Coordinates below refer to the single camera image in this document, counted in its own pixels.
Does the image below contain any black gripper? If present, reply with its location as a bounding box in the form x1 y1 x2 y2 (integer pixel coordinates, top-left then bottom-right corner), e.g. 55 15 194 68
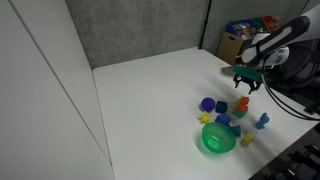
232 73 262 95

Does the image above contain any dark green foam block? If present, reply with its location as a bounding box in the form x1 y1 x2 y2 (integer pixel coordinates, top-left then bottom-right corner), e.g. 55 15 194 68
231 108 248 120

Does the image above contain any blue foam block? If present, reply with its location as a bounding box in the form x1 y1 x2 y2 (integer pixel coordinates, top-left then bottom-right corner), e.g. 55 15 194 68
214 113 232 127
215 100 229 114

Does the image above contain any orange toy figure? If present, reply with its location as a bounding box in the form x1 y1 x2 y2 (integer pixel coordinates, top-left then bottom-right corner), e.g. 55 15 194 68
235 96 251 113

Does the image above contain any blue toy figure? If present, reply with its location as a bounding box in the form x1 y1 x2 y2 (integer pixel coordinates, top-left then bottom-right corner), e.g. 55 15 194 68
255 112 271 131

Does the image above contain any wooden toy storage shelf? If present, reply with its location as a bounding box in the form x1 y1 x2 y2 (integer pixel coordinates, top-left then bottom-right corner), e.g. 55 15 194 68
216 14 284 68

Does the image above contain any purple spiky ball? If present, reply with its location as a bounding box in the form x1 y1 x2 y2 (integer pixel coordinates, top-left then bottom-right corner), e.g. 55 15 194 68
199 96 217 113

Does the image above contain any teal toy figure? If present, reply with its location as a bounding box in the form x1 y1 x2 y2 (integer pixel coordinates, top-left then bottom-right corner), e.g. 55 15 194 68
229 124 242 138

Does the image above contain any gray office chair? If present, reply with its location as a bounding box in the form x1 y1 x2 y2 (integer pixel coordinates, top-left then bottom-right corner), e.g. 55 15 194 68
266 39 320 98

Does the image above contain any yellow spiky toy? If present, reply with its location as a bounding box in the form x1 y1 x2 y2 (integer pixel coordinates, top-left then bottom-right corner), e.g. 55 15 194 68
198 111 214 125

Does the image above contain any yellow toy figure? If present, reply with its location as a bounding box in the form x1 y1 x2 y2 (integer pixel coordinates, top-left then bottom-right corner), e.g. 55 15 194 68
239 132 255 148

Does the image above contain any blue storage bin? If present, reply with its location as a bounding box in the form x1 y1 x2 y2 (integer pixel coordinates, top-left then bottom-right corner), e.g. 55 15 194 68
225 19 258 40

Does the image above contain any green translucent plastic bowl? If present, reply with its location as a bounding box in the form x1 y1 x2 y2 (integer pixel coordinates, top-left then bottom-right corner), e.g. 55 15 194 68
201 121 238 155

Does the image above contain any green storage bin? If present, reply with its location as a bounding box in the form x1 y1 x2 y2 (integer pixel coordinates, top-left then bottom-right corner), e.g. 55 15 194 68
253 17 268 34

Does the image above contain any red storage bin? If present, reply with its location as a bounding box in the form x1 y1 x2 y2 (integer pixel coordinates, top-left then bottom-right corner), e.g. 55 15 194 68
263 14 282 32

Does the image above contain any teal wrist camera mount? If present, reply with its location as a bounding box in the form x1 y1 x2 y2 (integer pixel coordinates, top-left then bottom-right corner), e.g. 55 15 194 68
232 64 263 82

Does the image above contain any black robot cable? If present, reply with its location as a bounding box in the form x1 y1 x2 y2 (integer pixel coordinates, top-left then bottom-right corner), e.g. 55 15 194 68
260 44 320 122

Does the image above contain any black partition post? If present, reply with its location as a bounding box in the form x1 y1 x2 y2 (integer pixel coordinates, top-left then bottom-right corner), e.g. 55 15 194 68
198 0 213 50

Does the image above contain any black metal frame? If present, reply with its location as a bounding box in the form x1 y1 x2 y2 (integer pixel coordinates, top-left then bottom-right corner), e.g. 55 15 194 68
249 99 320 180

